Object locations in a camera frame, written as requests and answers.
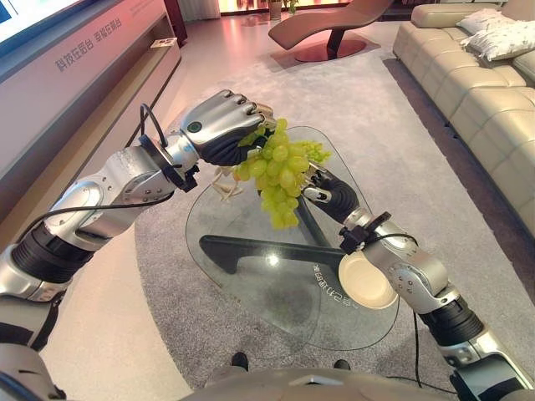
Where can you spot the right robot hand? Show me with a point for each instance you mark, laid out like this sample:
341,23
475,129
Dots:
342,199

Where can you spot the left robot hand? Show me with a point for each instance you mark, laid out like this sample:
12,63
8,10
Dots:
221,121

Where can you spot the green grape bunch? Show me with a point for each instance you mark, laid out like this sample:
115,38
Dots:
278,167

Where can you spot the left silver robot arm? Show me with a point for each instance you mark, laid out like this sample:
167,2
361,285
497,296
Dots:
125,175

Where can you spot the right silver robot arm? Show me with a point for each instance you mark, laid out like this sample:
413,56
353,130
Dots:
418,267

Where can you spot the cream round plate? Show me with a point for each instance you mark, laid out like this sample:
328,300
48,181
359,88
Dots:
365,282

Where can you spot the small white printed card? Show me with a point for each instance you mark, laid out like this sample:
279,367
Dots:
164,42

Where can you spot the black coffee table base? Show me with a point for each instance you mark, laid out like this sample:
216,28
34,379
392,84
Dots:
259,250

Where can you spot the grey rug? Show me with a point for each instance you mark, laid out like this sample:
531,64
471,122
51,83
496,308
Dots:
334,96

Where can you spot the potted green plant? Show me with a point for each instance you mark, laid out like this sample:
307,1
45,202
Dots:
274,10

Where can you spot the glass coffee table top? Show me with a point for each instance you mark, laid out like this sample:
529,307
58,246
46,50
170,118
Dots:
271,305

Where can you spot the brown chaise lounge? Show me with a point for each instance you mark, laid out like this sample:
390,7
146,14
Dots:
317,25

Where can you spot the long pale media cabinet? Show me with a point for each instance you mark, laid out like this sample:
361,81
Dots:
62,96

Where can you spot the dark right robot foot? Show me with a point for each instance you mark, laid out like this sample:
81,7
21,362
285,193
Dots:
342,364

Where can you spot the dark robot foot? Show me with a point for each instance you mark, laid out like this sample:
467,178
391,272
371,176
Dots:
342,364
239,361

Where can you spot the beige leather sofa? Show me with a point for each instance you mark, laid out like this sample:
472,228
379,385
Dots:
480,108

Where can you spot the dark left robot foot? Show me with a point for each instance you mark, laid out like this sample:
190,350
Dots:
239,361

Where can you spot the silver robot torso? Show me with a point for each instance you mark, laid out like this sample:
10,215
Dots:
271,388

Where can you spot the white patterned cushion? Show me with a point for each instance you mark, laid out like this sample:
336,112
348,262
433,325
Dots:
485,18
501,42

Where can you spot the wall screen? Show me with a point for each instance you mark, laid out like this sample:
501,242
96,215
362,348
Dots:
25,16

